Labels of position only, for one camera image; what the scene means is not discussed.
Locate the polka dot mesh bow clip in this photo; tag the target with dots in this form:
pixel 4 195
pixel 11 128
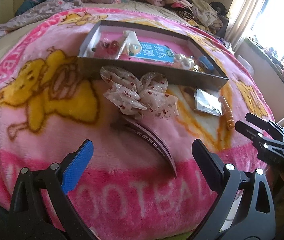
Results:
pixel 139 97

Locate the red earrings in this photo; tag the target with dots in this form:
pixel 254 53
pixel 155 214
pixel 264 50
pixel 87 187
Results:
pixel 121 46

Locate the cream window curtain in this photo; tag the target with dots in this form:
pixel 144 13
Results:
pixel 242 14

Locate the pink fuzzy strawberry hair clip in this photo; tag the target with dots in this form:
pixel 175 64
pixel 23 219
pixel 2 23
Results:
pixel 106 49

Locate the peach spiral hair clip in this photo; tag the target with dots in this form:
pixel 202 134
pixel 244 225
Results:
pixel 227 113

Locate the small blue hair clip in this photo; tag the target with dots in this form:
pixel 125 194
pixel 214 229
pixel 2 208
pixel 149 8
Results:
pixel 206 63

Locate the pink book with blue label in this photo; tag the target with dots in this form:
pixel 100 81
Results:
pixel 153 51

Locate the shallow grey cardboard box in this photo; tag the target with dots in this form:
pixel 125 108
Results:
pixel 197 77

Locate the lilac bed sheet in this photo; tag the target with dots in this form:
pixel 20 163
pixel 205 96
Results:
pixel 40 12

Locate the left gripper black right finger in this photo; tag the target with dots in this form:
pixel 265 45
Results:
pixel 243 208

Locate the dark striped banana hair clip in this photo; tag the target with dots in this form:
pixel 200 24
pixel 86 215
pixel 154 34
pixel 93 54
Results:
pixel 147 135

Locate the pink cartoon bear blanket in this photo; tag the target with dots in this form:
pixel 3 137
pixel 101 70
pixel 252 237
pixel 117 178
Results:
pixel 128 191

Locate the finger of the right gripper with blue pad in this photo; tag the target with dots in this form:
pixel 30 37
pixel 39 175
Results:
pixel 272 128
pixel 254 134

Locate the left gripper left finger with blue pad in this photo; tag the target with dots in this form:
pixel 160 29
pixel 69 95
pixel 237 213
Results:
pixel 28 215

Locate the pile of clothes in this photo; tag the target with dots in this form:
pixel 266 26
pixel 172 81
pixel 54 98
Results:
pixel 197 13

